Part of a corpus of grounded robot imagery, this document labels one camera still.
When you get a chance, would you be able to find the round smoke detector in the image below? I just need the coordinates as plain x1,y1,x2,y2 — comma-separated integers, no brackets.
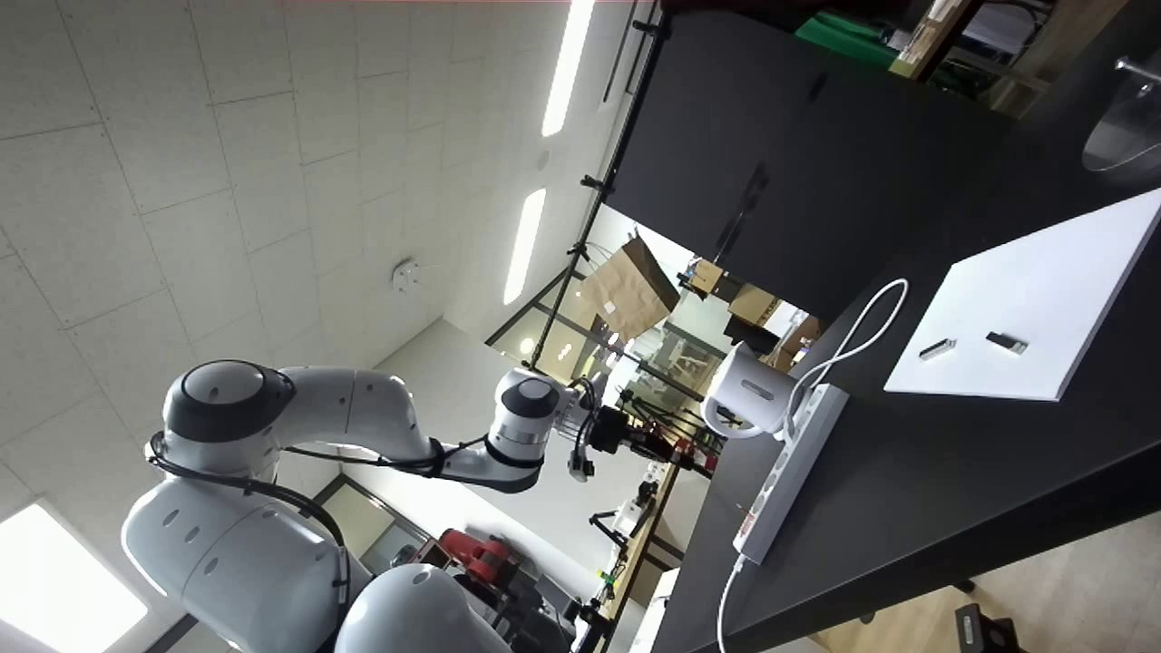
386,253,427,295

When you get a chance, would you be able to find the white power strip cord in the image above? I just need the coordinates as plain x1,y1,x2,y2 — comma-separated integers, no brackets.
710,551,746,653

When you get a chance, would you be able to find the brown paper bag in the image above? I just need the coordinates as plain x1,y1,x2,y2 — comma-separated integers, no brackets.
578,234,682,349

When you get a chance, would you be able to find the long ceiling light panel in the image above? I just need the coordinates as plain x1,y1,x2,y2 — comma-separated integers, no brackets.
501,187,550,310
536,0,599,143

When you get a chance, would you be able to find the red object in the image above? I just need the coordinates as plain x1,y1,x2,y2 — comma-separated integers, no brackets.
436,525,527,593

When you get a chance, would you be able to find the bright square ceiling light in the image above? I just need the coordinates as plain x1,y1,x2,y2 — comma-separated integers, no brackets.
0,502,156,653

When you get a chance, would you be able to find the white flat board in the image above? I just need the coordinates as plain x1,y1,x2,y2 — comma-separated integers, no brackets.
880,187,1161,408

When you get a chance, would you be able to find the green cloth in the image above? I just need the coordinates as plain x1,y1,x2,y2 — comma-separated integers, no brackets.
793,8,905,81

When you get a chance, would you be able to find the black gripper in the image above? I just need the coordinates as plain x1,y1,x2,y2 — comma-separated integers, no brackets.
560,403,664,480

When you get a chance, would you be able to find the white kettle cable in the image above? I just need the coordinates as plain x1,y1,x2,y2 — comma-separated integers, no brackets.
775,275,914,448

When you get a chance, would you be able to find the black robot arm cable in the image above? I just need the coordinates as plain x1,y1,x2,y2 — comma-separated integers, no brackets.
141,427,358,575

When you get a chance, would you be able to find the white power strip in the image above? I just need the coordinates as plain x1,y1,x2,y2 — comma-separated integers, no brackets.
730,382,854,570

